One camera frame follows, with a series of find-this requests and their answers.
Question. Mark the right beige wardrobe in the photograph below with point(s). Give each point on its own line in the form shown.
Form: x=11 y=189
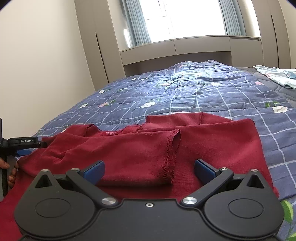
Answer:
x=276 y=20

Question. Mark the teal curtain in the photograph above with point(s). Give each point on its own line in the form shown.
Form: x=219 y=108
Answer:
x=232 y=17
x=135 y=22

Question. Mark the right teal curtain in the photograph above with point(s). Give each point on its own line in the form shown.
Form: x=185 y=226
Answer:
x=232 y=17

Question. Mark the blue plaid floral quilt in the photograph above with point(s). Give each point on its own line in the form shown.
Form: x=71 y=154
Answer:
x=211 y=87

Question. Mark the dark red knit top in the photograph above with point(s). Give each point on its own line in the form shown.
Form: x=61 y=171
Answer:
x=151 y=160

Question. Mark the light blue patterned cloth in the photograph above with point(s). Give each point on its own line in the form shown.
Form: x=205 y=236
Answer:
x=283 y=77

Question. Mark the beige window bench cabinet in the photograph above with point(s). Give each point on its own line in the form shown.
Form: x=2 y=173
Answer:
x=237 y=51

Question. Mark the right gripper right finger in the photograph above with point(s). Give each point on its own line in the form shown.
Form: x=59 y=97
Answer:
x=212 y=179

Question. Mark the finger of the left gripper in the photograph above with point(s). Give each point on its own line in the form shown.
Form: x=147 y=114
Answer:
x=24 y=152
x=26 y=143

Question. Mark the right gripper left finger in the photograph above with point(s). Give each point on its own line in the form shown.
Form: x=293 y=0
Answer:
x=85 y=180

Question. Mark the left teal curtain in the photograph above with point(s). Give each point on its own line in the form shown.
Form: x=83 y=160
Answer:
x=135 y=22

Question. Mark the person's left hand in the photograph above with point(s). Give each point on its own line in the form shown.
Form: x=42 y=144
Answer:
x=13 y=173

